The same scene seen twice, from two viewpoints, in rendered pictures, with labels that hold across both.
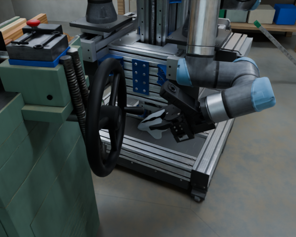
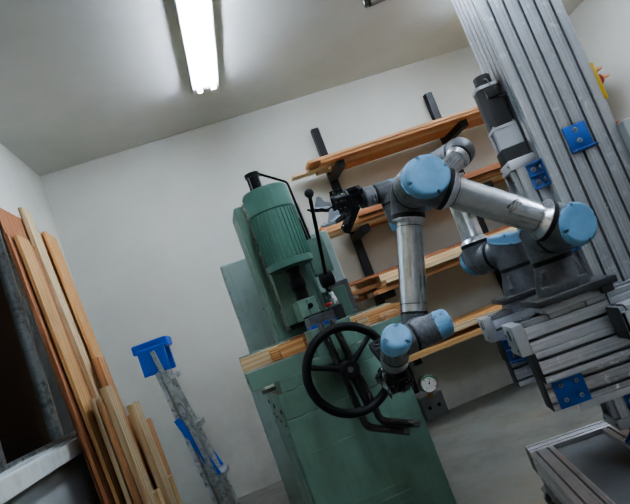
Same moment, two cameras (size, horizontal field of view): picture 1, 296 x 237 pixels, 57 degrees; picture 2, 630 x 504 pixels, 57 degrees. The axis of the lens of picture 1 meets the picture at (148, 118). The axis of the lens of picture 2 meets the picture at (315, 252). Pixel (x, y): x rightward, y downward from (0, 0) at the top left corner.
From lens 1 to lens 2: 163 cm
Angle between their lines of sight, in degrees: 77
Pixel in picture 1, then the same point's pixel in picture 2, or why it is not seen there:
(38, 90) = not seen: hidden behind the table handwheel
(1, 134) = (288, 370)
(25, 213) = (305, 439)
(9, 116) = (297, 362)
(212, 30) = (405, 289)
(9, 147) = (295, 381)
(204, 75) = not seen: hidden behind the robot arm
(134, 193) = not seen: outside the picture
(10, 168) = (294, 396)
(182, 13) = (586, 262)
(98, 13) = (506, 284)
